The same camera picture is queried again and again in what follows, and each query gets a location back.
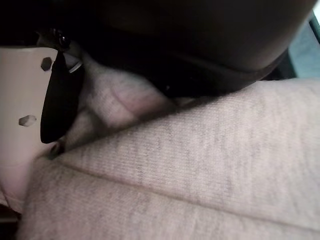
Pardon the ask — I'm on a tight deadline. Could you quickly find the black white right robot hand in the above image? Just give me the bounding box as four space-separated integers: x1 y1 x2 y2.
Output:
0 0 317 208

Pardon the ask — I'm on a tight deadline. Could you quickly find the white basket liner cloth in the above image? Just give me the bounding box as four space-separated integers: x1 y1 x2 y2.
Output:
0 52 320 240

